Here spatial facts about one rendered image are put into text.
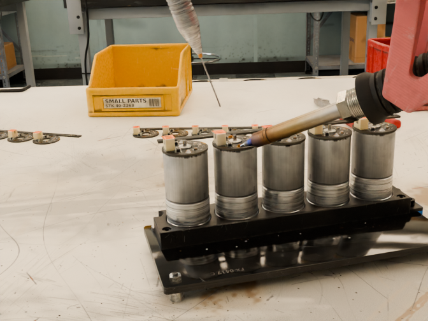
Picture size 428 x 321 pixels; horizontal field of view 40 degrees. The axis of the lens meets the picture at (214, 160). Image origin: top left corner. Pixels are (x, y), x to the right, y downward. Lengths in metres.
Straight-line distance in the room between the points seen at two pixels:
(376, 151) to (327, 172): 0.03
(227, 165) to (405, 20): 0.12
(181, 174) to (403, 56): 0.13
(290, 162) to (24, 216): 0.18
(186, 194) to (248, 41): 4.46
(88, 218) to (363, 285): 0.18
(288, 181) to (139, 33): 4.49
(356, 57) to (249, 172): 4.14
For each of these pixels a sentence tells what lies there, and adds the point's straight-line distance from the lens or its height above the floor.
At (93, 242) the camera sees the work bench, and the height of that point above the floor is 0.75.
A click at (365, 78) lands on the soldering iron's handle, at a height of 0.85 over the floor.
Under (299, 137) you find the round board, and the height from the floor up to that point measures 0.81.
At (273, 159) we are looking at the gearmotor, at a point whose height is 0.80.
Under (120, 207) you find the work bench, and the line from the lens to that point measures 0.41.
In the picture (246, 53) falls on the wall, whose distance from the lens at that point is 4.78.
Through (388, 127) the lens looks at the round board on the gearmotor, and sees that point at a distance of 0.35.
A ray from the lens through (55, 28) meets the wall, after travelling 4.94.
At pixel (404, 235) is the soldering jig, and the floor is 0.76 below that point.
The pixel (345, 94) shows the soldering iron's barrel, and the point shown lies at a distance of 0.28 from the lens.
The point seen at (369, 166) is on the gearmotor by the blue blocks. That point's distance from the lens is 0.35.
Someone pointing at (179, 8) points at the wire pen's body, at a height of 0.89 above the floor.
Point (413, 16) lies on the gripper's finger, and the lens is 0.25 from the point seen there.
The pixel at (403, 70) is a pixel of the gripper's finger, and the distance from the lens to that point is 0.26.
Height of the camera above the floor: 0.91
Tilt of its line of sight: 19 degrees down
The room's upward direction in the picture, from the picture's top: 2 degrees counter-clockwise
